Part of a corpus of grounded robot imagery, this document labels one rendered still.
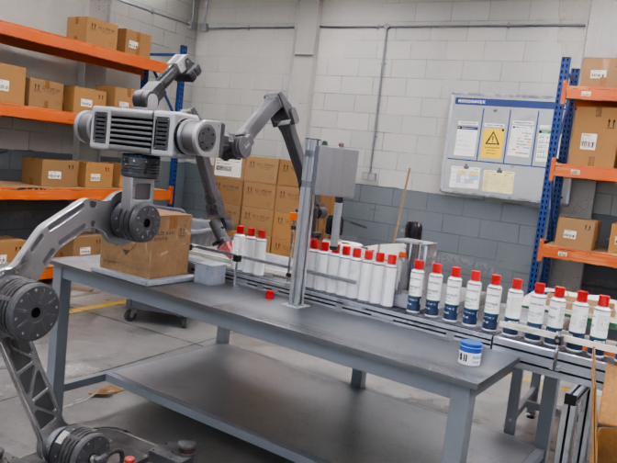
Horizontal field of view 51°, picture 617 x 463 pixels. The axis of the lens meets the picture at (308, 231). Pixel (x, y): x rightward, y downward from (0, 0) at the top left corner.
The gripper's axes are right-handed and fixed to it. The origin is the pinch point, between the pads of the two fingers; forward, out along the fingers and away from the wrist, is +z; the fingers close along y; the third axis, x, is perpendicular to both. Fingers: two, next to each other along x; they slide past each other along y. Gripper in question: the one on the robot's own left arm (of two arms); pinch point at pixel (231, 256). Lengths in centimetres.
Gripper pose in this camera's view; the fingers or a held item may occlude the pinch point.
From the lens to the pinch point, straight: 302.8
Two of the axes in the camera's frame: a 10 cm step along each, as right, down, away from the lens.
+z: 4.5, 8.6, -2.5
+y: 5.6, -0.6, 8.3
